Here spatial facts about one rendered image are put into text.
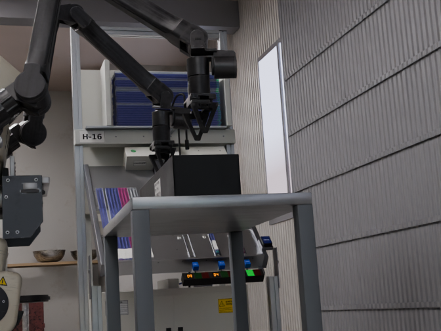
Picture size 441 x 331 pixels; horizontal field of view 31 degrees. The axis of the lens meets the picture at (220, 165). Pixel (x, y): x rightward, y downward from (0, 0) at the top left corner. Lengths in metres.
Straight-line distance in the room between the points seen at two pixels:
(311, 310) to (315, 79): 3.98
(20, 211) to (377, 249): 3.26
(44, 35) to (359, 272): 3.53
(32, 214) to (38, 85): 0.33
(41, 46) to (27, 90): 0.14
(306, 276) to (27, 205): 0.73
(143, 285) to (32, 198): 0.41
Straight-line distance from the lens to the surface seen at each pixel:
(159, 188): 2.17
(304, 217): 1.98
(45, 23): 2.12
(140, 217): 1.88
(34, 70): 2.02
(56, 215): 10.26
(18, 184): 2.09
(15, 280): 2.09
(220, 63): 2.03
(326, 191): 5.65
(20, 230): 2.08
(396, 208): 4.79
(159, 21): 2.10
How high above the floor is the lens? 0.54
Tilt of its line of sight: 10 degrees up
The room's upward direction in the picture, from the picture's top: 4 degrees counter-clockwise
